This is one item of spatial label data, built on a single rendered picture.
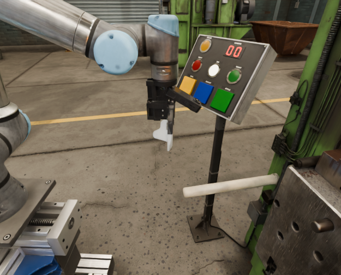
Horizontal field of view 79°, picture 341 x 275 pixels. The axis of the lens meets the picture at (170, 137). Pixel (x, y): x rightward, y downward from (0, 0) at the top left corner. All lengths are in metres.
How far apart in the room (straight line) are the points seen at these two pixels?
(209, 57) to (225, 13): 4.47
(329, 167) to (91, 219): 1.46
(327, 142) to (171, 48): 0.61
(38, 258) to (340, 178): 0.85
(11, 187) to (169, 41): 0.58
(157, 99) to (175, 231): 1.12
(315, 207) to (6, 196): 0.81
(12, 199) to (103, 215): 1.04
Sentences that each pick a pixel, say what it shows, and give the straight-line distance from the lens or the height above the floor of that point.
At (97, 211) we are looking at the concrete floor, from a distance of 1.74.
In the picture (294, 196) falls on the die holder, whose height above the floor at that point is 0.85.
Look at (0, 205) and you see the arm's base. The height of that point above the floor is 0.86.
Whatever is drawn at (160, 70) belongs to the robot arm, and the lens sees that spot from 0.57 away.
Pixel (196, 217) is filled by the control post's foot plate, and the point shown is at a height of 0.01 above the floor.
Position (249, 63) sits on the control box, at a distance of 0.81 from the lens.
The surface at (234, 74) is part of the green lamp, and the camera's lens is 0.82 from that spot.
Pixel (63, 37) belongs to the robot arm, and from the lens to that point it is 0.45.
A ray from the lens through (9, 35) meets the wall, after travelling 8.88.
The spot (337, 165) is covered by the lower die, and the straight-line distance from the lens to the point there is 0.67.
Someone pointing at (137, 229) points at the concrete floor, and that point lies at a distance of 1.58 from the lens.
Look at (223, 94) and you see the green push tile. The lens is 0.80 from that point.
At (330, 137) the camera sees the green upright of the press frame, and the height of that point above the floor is 0.94.
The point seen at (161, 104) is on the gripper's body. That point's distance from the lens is 0.60.
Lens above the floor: 1.31
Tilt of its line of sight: 33 degrees down
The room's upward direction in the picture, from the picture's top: straight up
